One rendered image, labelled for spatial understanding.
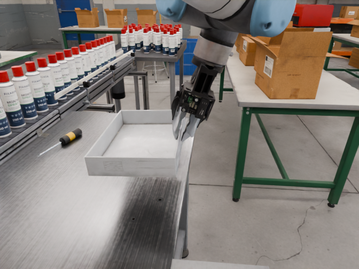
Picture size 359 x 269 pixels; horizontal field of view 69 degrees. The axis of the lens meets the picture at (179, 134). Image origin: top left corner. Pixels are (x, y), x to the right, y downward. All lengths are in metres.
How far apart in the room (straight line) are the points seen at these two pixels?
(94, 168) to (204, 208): 1.37
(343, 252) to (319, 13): 4.36
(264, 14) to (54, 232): 0.60
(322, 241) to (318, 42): 1.16
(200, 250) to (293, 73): 1.14
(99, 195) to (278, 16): 0.59
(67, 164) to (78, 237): 0.32
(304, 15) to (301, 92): 3.80
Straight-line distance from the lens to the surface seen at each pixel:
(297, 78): 1.65
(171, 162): 0.55
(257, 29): 0.38
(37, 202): 0.79
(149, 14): 5.77
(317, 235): 1.93
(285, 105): 1.60
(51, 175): 0.88
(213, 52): 0.55
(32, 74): 1.18
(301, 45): 1.59
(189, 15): 0.46
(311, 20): 5.48
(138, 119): 0.82
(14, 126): 1.12
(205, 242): 1.70
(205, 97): 0.56
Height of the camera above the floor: 1.30
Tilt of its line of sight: 27 degrees down
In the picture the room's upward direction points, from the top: straight up
